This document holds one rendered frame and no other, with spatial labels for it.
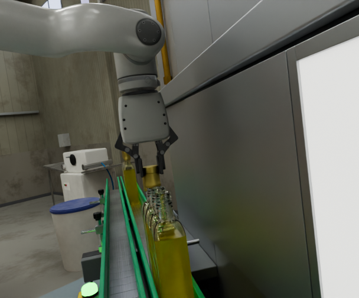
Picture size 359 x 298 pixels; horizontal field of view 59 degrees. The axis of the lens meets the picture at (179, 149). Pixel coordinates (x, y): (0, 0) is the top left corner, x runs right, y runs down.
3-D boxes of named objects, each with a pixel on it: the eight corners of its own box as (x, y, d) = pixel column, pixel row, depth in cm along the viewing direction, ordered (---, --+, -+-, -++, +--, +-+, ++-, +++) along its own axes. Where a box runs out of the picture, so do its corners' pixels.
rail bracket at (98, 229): (107, 253, 104) (101, 213, 103) (84, 258, 102) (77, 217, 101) (107, 249, 108) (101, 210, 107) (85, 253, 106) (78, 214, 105)
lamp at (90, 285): (98, 296, 87) (96, 285, 86) (81, 300, 86) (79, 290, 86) (98, 288, 91) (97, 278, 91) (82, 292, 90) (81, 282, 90)
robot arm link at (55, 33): (-28, -39, 45) (171, 10, 57) (-8, 6, 60) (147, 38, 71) (-33, 23, 45) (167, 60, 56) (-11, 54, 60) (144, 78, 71)
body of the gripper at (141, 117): (160, 88, 71) (167, 138, 72) (114, 93, 69) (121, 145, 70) (166, 83, 64) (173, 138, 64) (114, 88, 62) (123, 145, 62)
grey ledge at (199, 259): (221, 300, 84) (216, 259, 83) (189, 308, 82) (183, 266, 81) (162, 214, 177) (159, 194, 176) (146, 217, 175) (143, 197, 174)
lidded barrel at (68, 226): (90, 249, 413) (82, 196, 408) (120, 255, 377) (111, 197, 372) (49, 268, 368) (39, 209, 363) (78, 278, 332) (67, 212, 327)
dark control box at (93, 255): (107, 279, 113) (103, 256, 112) (84, 284, 111) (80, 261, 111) (107, 269, 121) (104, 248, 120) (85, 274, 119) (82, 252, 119)
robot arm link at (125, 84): (156, 80, 71) (158, 93, 71) (117, 84, 69) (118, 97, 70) (162, 72, 63) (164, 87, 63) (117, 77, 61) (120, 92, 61)
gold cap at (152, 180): (162, 186, 66) (159, 165, 66) (145, 188, 66) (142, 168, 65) (159, 183, 70) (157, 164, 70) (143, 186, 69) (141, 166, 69)
